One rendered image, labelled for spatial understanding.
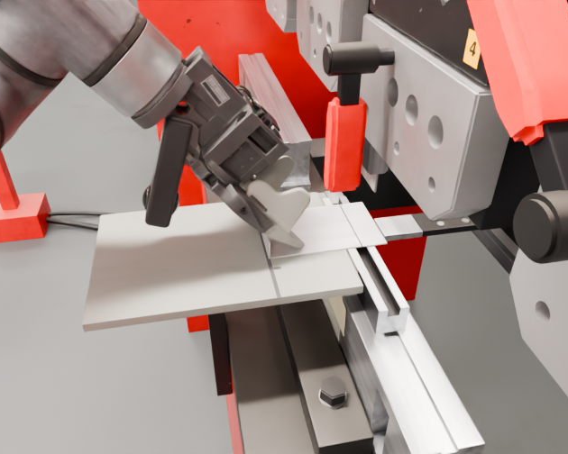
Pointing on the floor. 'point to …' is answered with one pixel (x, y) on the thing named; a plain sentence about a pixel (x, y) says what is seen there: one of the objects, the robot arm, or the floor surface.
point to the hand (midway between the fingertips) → (284, 227)
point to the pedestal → (12, 209)
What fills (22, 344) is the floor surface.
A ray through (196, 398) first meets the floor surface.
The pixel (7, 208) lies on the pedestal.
